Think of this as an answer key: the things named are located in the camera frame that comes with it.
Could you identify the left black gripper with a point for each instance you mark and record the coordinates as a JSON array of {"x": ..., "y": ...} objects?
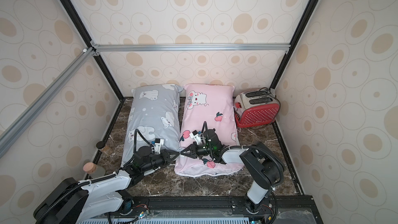
[{"x": 167, "y": 153}]

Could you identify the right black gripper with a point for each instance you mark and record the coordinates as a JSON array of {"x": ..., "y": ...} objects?
[{"x": 194, "y": 150}]

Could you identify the grey bear print pillow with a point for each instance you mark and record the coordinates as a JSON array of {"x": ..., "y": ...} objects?
[{"x": 153, "y": 122}]

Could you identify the pink peach print pillow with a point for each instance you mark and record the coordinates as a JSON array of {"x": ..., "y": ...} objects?
[{"x": 207, "y": 107}]

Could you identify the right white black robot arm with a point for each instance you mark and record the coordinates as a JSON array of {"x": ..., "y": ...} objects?
[{"x": 265, "y": 168}]

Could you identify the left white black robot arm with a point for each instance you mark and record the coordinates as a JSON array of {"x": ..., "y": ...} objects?
[{"x": 75, "y": 201}]

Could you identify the black knob bottle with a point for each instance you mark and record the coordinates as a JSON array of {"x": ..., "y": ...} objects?
[{"x": 104, "y": 148}]

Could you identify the cork stopper glass bottle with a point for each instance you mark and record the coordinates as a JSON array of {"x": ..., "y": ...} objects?
[{"x": 94, "y": 170}]

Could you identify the red silver toaster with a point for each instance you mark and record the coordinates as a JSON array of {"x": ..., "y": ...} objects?
[{"x": 256, "y": 108}]

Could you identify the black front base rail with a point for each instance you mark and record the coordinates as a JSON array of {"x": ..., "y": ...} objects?
[{"x": 209, "y": 210}]

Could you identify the horizontal aluminium frame bar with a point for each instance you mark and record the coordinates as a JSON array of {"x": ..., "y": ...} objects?
[{"x": 192, "y": 47}]

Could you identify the diagonal aluminium frame bar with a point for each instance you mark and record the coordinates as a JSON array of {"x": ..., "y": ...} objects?
[{"x": 18, "y": 127}]

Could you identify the left black corner post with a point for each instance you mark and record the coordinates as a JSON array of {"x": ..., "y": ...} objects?
[{"x": 84, "y": 34}]

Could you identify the black corner post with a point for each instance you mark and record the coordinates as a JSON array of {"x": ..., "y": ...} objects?
[
  {"x": 302, "y": 24},
  {"x": 84, "y": 34}
]

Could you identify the right black corner post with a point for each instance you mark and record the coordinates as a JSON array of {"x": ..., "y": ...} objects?
[{"x": 302, "y": 24}]

